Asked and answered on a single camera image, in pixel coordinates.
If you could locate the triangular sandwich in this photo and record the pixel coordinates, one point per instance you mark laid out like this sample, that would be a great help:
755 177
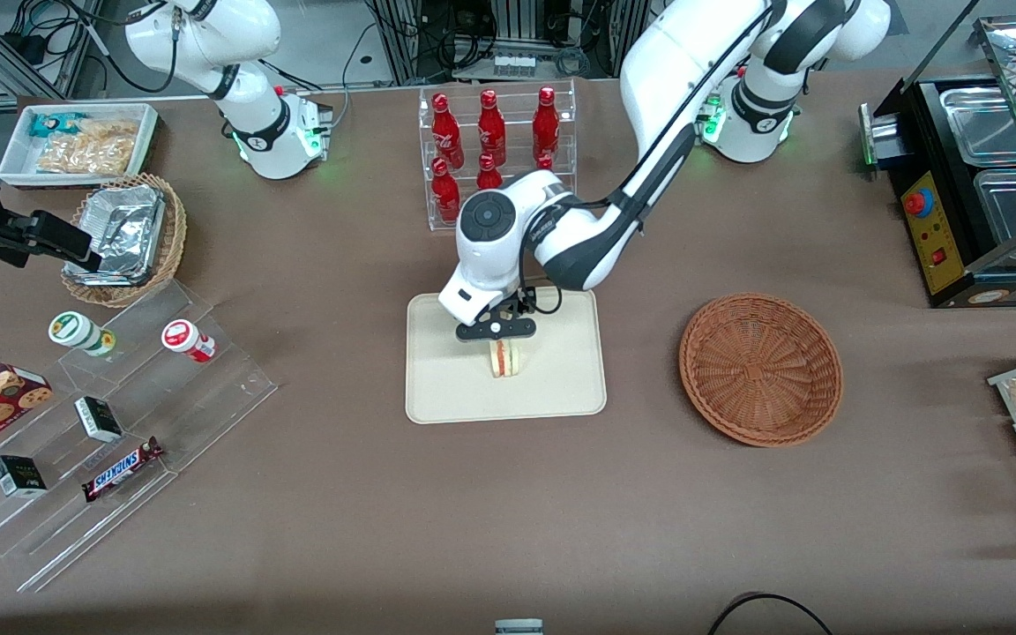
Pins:
505 362

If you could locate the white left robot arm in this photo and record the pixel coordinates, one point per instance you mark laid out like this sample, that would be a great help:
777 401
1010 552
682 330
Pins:
684 62

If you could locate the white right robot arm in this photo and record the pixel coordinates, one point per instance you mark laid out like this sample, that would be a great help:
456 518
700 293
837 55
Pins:
243 44

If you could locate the beige plastic tray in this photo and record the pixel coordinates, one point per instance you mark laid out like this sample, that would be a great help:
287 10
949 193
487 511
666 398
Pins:
561 379

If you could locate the light wicker basket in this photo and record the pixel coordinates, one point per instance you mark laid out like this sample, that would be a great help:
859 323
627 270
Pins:
175 229

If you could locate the brown wicker basket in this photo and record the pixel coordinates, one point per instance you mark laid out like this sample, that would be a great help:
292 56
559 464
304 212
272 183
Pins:
759 366

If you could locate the stacked aluminium foil containers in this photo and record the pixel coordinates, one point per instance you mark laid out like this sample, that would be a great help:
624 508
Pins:
124 229

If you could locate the white rectangular bin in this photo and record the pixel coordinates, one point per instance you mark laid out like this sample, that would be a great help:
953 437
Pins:
14 166

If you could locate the clear bag of crisps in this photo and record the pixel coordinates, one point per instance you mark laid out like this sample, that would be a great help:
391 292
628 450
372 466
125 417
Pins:
89 154

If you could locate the green lid cup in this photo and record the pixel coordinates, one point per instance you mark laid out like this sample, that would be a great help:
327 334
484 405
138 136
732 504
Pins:
76 331

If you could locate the teal snack packet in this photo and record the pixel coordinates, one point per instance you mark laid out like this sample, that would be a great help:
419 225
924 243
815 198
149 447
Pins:
56 124

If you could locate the red soda bottle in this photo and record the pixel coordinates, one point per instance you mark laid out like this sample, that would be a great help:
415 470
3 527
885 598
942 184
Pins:
444 196
490 130
545 162
489 172
546 125
444 134

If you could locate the red lid cup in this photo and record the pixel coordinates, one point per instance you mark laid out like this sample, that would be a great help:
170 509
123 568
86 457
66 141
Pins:
183 339

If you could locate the small black carton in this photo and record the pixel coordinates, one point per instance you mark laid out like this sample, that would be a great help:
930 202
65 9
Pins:
99 420
19 477

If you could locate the clear acrylic bottle rack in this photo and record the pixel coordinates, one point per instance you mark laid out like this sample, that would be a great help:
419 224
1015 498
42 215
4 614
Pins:
517 115

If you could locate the clear acrylic stepped display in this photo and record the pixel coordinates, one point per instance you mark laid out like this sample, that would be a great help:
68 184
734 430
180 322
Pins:
208 414

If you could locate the Snickers chocolate bar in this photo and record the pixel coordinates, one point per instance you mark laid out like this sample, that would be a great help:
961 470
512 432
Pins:
120 470

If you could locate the white socket strip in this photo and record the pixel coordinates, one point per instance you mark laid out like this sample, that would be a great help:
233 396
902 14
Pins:
513 65

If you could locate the small grey device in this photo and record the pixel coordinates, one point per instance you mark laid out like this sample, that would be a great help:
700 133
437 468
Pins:
519 628

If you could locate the black food warmer appliance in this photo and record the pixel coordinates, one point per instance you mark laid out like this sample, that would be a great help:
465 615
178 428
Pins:
940 265

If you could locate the aluminium frame profile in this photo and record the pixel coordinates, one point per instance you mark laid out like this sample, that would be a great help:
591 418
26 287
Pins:
398 40
627 26

